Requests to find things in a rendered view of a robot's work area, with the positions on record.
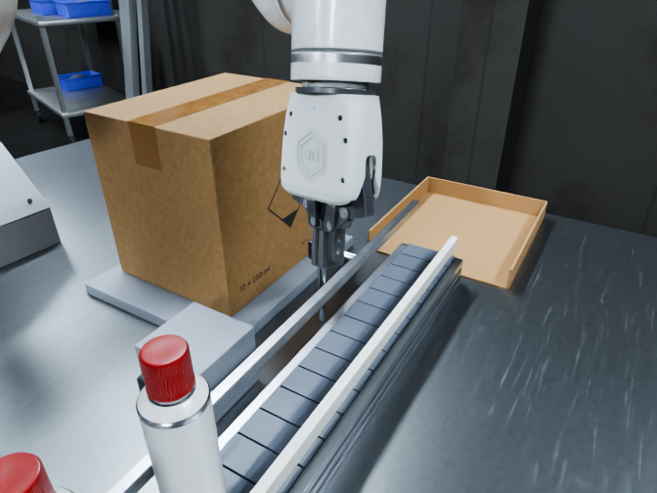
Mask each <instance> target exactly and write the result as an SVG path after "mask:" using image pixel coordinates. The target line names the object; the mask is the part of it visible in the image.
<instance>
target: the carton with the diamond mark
mask: <svg viewBox="0 0 657 493"><path fill-rule="evenodd" d="M295 87H302V84H300V83H293V82H289V81H285V80H278V79H272V78H260V77H253V76H246V75H239V74H232V73H226V72H225V73H221V74H217V75H214V76H210V77H206V78H204V79H200V80H196V81H192V82H189V83H185V84H181V85H178V86H174V87H170V88H166V89H163V90H159V91H155V92H152V93H149V94H145V95H141V96H138V97H134V98H130V99H127V100H123V101H119V102H116V103H112V104H108V105H104V106H101V107H97V108H93V109H91V110H87V111H84V116H85V120H86V125H87V129H88V133H89V137H90V141H91V145H92V149H93V153H94V157H95V161H96V165H97V169H98V173H99V177H100V181H101V185H102V189H103V193H104V197H105V201H106V206H107V210H108V214H109V221H110V225H111V228H112V232H113V236H114V240H115V245H116V249H117V253H118V257H119V261H120V265H121V269H122V271H123V272H126V273H128V274H131V275H133V276H135V277H138V278H140V279H142V280H145V281H147V282H149V283H152V284H154V285H156V286H159V287H161V288H163V289H166V290H168V291H172V292H174V293H177V294H179V295H181V296H183V297H185V298H187V299H190V300H192V301H194V302H197V303H199V304H201V305H204V306H206V307H208V308H211V309H213V310H215V311H218V312H220V313H223V314H225V315H227V316H230V317H232V316H234V315H235V314H236V313H237V312H239V311H240V310H241V309H242V308H244V307H245V306H246V305H247V304H248V303H249V302H250V301H251V300H252V299H254V298H255V297H256V296H257V295H259V294H260V293H261V292H263V291H264V290H266V289H267V288H269V287H270V286H271V285H272V284H274V283H275V282H276V281H277V280H278V279H279V278H280V277H281V276H283V275H284V274H285V273H286V272H287V271H289V270H290V269H291V268H292V267H294V266H295V265H296V264H297V263H299V262H300V261H301V260H302V259H304V258H305V257H306V256H307V255H308V242H309V241H310V240H311V239H312V229H313V228H314V227H311V226H310V225H309V223H308V215H307V212H306V210H305V208H304V206H303V205H301V204H300V203H298V202H296V201H295V200H294V199H293V198H292V196H291V193H289V192H287V191H286V190H285V189H284V188H283V186H282V179H281V171H282V151H283V139H284V130H285V116H286V111H287V106H288V101H289V97H290V93H291V92H295Z"/></svg>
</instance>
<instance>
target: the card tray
mask: <svg viewBox="0 0 657 493"><path fill-rule="evenodd" d="M413 200H415V201H419V209H418V210H417V211H416V212H415V213H414V215H413V216H412V217H411V218H410V219H409V220H408V221H407V222H406V223H405V224H404V225H403V226H402V227H401V228H400V229H399V230H398V231H397V232H396V233H395V234H394V235H393V236H392V237H391V238H390V239H389V240H388V241H387V242H386V243H385V244H384V245H383V246H382V247H381V248H380V249H379V250H378V251H377V252H379V253H383V254H386V255H390V254H391V253H392V252H393V251H394V250H395V249H396V248H397V247H398V245H399V244H406V245H408V244H412V245H416V246H419V247H426V248H429V249H433V250H436V251H440V250H441V248H442V247H443V246H444V245H445V243H446V242H447V241H448V239H449V238H450V237H451V236H454V237H458V238H459V240H458V246H457V248H456V250H455V251H454V252H453V254H452V255H454V256H455V257H456V258H459V259H462V260H463V262H462V267H461V273H460V276H461V277H464V278H467V279H470V280H474V281H477V282H481V283H484V284H487V285H491V286H494V287H498V288H501V289H505V290H508V289H509V287H510V285H511V283H512V281H513V279H514V277H515V275H516V273H517V271H518V269H519V267H520V265H521V263H522V261H523V259H524V257H525V255H526V253H527V251H528V249H529V247H530V245H531V243H532V242H533V240H534V238H535V236H536V234H537V232H538V230H539V228H540V226H541V224H542V222H543V220H544V217H545V213H546V209H547V205H548V202H547V201H542V200H537V199H532V198H528V197H523V196H518V195H514V194H509V193H505V192H500V191H495V190H490V189H485V188H481V187H476V186H471V185H466V184H462V183H458V182H453V181H448V180H443V179H438V178H434V177H429V176H427V177H426V178H425V179H424V180H423V181H422V182H421V183H420V184H419V185H417V186H416V187H415V188H414V189H413V190H412V191H411V192H410V193H409V194H408V195H407V196H405V197H404V198H403V199H402V200H401V201H400V202H399V203H398V204H397V205H395V206H394V207H393V208H392V209H391V210H390V211H389V212H388V213H387V214H386V215H385V216H383V217H382V218H381V219H380V220H379V221H378V222H377V223H376V224H375V225H374V226H373V227H371V228H370V229H369V234H368V242H369V241H370V240H372V239H373V238H374V237H375V236H376V235H377V234H378V233H379V232H380V231H381V230H382V229H383V228H384V227H385V226H386V225H387V224H388V223H389V222H390V221H391V220H393V219H394V218H395V217H396V216H397V215H398V214H399V213H400V212H401V211H402V210H403V209H404V208H405V207H406V206H407V205H408V204H409V203H410V202H411V201H413Z"/></svg>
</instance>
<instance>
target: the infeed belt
mask: <svg viewBox="0 0 657 493"><path fill-rule="evenodd" d="M438 252H439V251H436V250H433V249H429V248H426V247H422V246H416V245H412V244H408V245H407V246H406V247H405V248H404V249H403V250H402V251H401V253H400V254H399V255H398V256H397V257H396V258H395V259H394V260H393V261H392V262H391V264H390V265H389V266H388V267H387V268H386V269H385V270H384V271H383V272H382V273H381V274H380V276H379V277H378V278H377V279H376V280H375V281H374V282H373V283H372V284H371V286H370V287H369V288H368V289H367V290H366V291H365V292H364V293H363V294H362V295H361V297H360V298H359V299H358V301H356V302H355V303H354V304H353V305H352V306H351V308H350V309H349V310H348V311H347V312H346V313H345V314H344V315H343V316H342V317H341V319H340V320H339V321H338V322H337V323H336V324H335V325H334V326H333V327H332V328H331V330H330V331H329V332H328V333H327V334H326V335H325V336H324V337H323V338H322V340H321V341H320V342H319V343H318V344H317V345H316V346H315V347H314V348H313V349H312V350H311V352H310V353H309V354H308V355H307V356H306V357H305V358H304V359H303V360H302V361H301V363H300V364H299V365H298V366H297V367H296V368H295V369H294V370H293V371H292V372H291V374H290V375H289V376H288V377H287V378H286V379H285V380H284V381H283V382H282V384H281V386H279V387H278V388H277V389H276V390H275V391H274V392H273V393H272V395H271V396H270V397H269V398H268V399H267V400H266V401H265V402H264V403H263V404H262V406H261V407H260V409H258V410H257V411H256V412H255V413H254V414H253V415H252V417H251V418H250V419H249V420H248V421H247V422H246V423H245V424H244V425H243V426H242V427H241V429H240V430H239V433H236V434H235V435H234V436H233V437H232V439H231V440H230V441H229V442H228V443H227V444H226V445H225V446H224V447H223V448H222V450H221V451H220V454H221V460H222V467H223V473H224V478H225V484H226V490H227V493H250V491H251V490H252V489H253V488H254V486H255V485H256V484H257V483H258V481H259V480H260V479H261V477H262V476H263V475H264V474H265V472H266V471H267V470H268V469H269V467H270V466H271V465H272V464H273V463H274V462H275V461H276V459H277V458H278V457H279V456H280V454H281V453H282V452H283V450H284V448H285V447H286V445H287V444H288V443H289V442H290V440H291V439H292V438H293V436H294V435H295V434H296V433H297V432H298V431H299V430H300V429H301V427H302V426H303V425H304V423H305V422H306V421H307V420H308V418H309V417H310V416H311V415H312V413H313V412H314V411H315V409H316V408H317V407H318V406H319V404H320V403H321V402H322V401H323V399H324V398H325V397H326V395H327V394H328V393H329V391H330V390H331V389H332V388H333V386H334V385H335V384H336V383H337V381H338V380H339V379H340V377H341V376H342V375H343V374H344V372H345V371H346V370H347V369H348V367H349V366H350V365H351V363H352V362H353V361H354V360H355V358H356V357H357V356H358V355H359V353H360V352H361V351H362V349H363V348H364V347H365V346H366V344H367V343H368V342H369V341H370V339H371V338H372V336H373V335H374V334H375V333H376V331H377V330H378V329H379V328H380V326H381V325H382V324H383V322H384V321H385V320H386V319H387V317H388V316H389V315H390V314H391V312H392V311H393V310H394V308H395V307H396V306H397V305H398V303H399V302H400V301H401V300H402V298H403V297H404V296H405V294H406V293H407V292H408V291H409V289H410V288H411V287H412V286H413V284H414V283H415V282H416V280H417V279H418V278H419V276H420V275H421V274H422V273H423V271H424V270H425V269H426V267H427V266H428V265H429V264H430V262H431V261H432V260H433V259H434V257H435V256H436V255H437V253H438ZM455 258H456V257H455V256H454V255H451V256H450V258H449V259H448V260H447V262H446V263H445V265H444V266H443V267H442V269H441V270H440V271H439V273H438V274H437V275H436V277H435V278H434V279H433V281H432V282H431V284H430V285H429V286H428V288H427V289H426V290H425V292H424V293H423V294H422V296H421V297H420V298H419V300H418V301H417V303H416V304H415V306H414V307H413V308H412V310H411V311H410V312H409V314H408V315H407V316H406V318H405V319H404V320H403V322H402V323H401V325H400V326H399V327H398V329H397V330H396V331H395V333H394V334H393V335H392V337H391V338H390V339H389V340H388V341H387V343H386V344H385V345H384V347H383V348H382V349H381V351H380V352H379V353H378V355H377V356H376V357H375V359H374V360H373V362H372V363H371V365H370V366H369V367H368V369H367V370H366V371H365V373H364V374H363V375H362V377H361V378H360V379H359V381H358V382H357V384H356V385H355V386H354V388H353V389H352V390H351V392H350V393H349V394H348V396H347V397H346V398H345V400H344V401H343V403H342V404H341V405H340V407H339V408H338V409H337V411H336V412H335V413H334V415H333V416H332V417H331V419H330V420H329V422H328V423H327V425H326V426H325V427H324V429H323V430H322V431H321V433H320V434H319V435H318V437H317V438H316V439H315V441H314V442H313V444H312V445H311V446H310V448H309V449H308V450H307V452H306V453H305V454H304V456H303V457H302V458H301V460H300V461H299V463H298V464H297V465H296V467H295V468H294V469H293V471H292V472H291V473H290V475H289V476H288V477H287V479H286V480H285V482H284V483H283V485H282V486H281V487H280V489H279V490H278V491H277V493H288V491H289V490H290V488H291V487H292V486H293V484H294V483H295V481H296V480H297V479H298V477H299V476H300V475H301V474H302V473H303V471H304V470H305V468H306V467H307V466H308V464H309V463H310V462H311V460H312V459H313V457H314V456H315V455H316V453H317V452H318V450H319V449H320V448H321V446H322V445H323V443H324V442H325V441H326V439H327V438H328V436H329V435H330V433H331V432H332V430H333V429H334V428H335V426H336V425H337V423H338V422H339V421H340V419H341V418H342V416H343V415H344V414H345V412H346V411H347V409H348V408H349V407H350V405H351V404H352V402H353V401H354V400H355V398H356V397H357V395H358V394H359V393H360V391H361V390H362V389H363V387H364V386H365V384H366V383H367V382H368V380H369V379H370V377H371V376H372V374H373V373H374V371H375V370H376V369H377V367H378V366H379V364H380V363H381V362H382V360H383V359H384V357H385V356H386V355H387V353H388V352H389V350H390V349H391V348H392V346H393V345H394V343H395V342H396V341H397V339H398V338H399V336H400V335H401V334H402V332H403V331H404V329H405V328H406V327H407V326H408V325H409V324H410V322H411V321H412V319H413V318H414V316H415V314H416V313H417V312H418V310H419V308H420V307H421V305H422V304H423V303H424V302H425V301H426V299H427V298H428V297H429V295H430V294H431V292H432V291H433V290H434V288H435V287H436V285H437V284H438V283H439V281H440V280H441V278H442V277H443V276H444V274H445V273H446V271H447V270H448V269H449V267H450V266H451V264H452V262H453V261H454V260H455Z"/></svg>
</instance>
